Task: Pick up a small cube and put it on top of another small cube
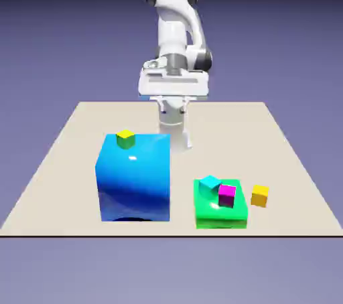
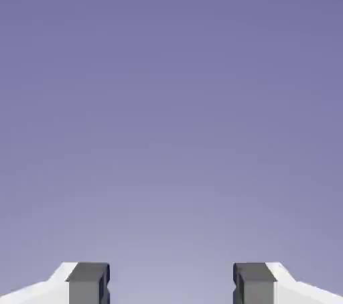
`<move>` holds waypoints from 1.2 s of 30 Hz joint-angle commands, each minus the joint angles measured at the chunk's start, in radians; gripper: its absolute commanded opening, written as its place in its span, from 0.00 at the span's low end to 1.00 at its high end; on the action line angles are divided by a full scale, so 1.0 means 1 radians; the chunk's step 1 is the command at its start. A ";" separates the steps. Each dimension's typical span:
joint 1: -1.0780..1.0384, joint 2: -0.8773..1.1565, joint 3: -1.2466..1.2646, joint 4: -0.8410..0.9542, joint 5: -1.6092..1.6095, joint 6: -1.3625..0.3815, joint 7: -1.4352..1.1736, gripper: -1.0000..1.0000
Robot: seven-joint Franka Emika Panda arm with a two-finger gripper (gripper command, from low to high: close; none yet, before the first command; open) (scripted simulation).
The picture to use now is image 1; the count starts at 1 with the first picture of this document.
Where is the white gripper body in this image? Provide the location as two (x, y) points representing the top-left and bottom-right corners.
(138, 68), (210, 102)

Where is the small yellow cube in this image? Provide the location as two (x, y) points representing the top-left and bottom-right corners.
(115, 129), (136, 150)

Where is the small cyan cube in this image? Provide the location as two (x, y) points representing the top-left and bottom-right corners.
(198, 174), (222, 198)

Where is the small magenta cube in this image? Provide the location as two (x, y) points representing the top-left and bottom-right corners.
(217, 184), (237, 209)

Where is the small orange cube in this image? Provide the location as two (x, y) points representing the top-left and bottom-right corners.
(250, 184), (270, 208)

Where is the large blue box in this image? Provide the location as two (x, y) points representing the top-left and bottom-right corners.
(94, 133), (172, 222)

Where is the large green box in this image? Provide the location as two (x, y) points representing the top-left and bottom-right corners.
(193, 178), (249, 230)

